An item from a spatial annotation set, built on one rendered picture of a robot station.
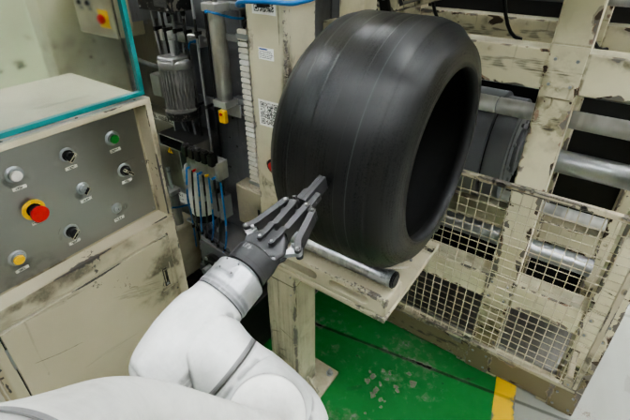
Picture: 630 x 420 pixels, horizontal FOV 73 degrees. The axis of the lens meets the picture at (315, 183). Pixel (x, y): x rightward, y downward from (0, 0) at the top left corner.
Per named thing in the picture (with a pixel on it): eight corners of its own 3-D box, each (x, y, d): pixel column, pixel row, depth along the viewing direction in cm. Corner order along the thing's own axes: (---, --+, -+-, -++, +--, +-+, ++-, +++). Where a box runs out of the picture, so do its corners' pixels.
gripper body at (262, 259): (257, 269, 64) (293, 227, 69) (217, 248, 68) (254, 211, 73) (268, 296, 69) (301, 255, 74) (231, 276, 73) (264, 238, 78)
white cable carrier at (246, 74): (250, 186, 134) (235, 28, 110) (261, 180, 137) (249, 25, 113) (261, 190, 132) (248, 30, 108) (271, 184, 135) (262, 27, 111)
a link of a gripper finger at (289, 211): (266, 253, 73) (260, 250, 74) (302, 210, 80) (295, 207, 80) (261, 239, 71) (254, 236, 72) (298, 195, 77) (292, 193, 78)
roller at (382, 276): (292, 227, 125) (285, 240, 124) (286, 221, 121) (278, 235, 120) (401, 275, 107) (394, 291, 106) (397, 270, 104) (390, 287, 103)
